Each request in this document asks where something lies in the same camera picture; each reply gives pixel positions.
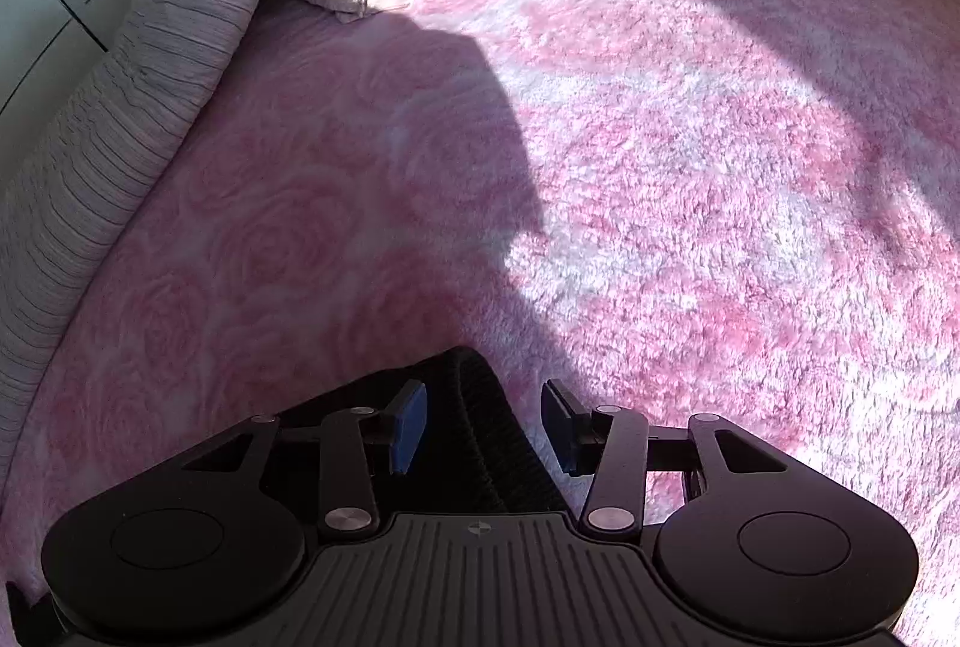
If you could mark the black garment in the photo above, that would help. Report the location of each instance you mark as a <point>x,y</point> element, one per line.
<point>480,422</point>

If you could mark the grey striped quilt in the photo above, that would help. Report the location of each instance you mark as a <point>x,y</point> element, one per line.
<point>180,54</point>

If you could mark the pink fluffy rose blanket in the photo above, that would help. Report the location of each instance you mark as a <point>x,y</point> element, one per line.
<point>637,167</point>

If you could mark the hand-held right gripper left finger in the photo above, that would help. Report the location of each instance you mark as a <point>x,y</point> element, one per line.
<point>409,426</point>

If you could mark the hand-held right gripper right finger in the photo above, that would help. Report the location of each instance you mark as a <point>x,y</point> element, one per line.
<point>559,426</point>

